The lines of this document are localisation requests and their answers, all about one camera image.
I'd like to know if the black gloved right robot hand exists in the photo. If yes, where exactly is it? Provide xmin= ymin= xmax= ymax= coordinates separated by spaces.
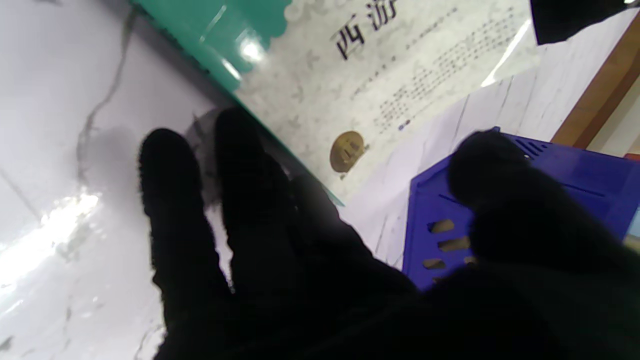
xmin=137 ymin=107 xmax=640 ymax=360

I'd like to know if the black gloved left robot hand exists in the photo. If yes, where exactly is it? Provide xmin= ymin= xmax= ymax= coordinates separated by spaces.
xmin=530 ymin=0 xmax=637 ymax=46

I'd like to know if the white and teal book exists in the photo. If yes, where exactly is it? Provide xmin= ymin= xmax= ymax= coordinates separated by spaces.
xmin=131 ymin=0 xmax=543 ymax=207

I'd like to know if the blue perforated plastic file holder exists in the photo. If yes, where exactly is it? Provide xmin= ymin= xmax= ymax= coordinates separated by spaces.
xmin=401 ymin=126 xmax=640 ymax=291

